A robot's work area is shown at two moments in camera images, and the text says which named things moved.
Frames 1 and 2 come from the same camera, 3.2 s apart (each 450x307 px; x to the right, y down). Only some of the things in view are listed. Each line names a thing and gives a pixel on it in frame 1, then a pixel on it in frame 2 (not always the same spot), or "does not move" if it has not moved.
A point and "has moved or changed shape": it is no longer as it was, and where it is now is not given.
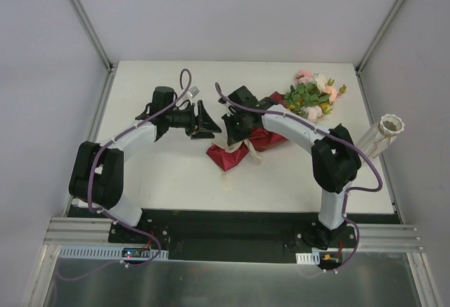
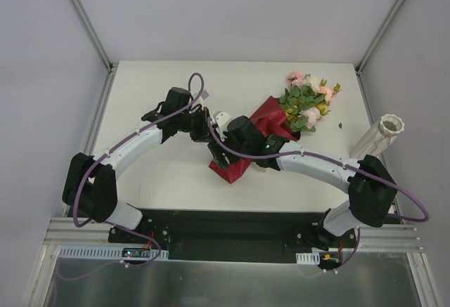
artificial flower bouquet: [312, 96] has moved or changed shape
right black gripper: [231, 131] → [221, 154]
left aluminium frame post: [85, 21] does not move
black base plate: [235, 236] does not move
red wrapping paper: [259, 139] has moved or changed shape
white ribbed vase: [378, 137] does not move
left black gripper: [195, 119] does not move
